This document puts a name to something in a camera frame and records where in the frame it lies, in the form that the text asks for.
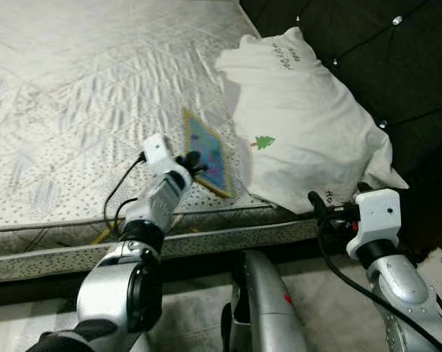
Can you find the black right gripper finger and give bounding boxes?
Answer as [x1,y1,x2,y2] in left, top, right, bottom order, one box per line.
[308,191,333,237]

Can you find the silver right robot leg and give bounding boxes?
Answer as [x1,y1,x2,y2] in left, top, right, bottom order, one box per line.
[221,249,311,352]

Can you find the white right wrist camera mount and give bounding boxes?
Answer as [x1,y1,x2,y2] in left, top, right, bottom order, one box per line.
[346,188,403,259]

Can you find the yellow children's picture book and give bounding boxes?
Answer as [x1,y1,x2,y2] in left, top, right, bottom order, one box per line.
[182,108,235,199]

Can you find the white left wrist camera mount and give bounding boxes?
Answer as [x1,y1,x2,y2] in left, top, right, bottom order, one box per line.
[142,133,172,166]

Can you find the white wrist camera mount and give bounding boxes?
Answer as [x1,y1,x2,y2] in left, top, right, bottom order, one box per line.
[142,133,172,166]
[346,188,403,259]

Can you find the quilted grey mattress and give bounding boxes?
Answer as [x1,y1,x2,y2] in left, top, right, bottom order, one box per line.
[0,0,331,284]

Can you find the black bed base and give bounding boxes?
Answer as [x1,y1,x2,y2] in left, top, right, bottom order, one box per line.
[0,246,353,309]

